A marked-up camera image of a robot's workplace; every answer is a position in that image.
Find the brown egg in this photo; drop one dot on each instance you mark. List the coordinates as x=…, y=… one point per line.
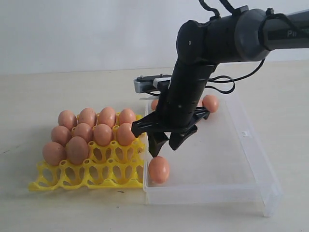
x=107, y=116
x=88, y=116
x=127, y=115
x=61, y=135
x=77, y=150
x=83, y=130
x=154, y=104
x=67, y=119
x=159, y=169
x=103, y=134
x=200, y=103
x=124, y=134
x=53, y=153
x=211, y=103

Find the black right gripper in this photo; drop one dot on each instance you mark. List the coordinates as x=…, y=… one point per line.
x=176, y=107

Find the yellow plastic egg tray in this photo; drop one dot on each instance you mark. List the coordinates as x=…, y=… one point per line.
x=111, y=166

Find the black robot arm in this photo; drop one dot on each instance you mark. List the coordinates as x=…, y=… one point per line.
x=246, y=35

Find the clear plastic container box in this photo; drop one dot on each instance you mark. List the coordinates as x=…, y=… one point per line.
x=223, y=161

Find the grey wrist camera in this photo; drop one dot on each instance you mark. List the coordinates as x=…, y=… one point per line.
x=145, y=84

